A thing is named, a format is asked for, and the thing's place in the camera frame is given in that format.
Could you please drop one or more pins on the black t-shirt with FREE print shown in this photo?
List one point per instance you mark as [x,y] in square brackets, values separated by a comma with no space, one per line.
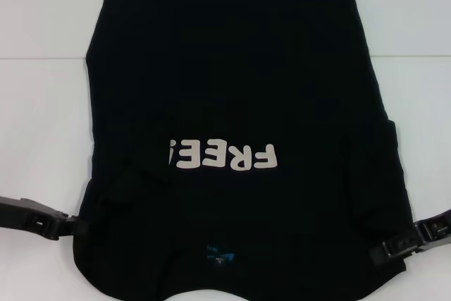
[225,68]

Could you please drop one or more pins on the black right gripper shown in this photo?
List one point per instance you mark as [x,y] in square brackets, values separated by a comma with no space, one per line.
[437,234]

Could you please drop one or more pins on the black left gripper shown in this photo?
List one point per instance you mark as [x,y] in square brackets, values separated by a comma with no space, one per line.
[24,214]

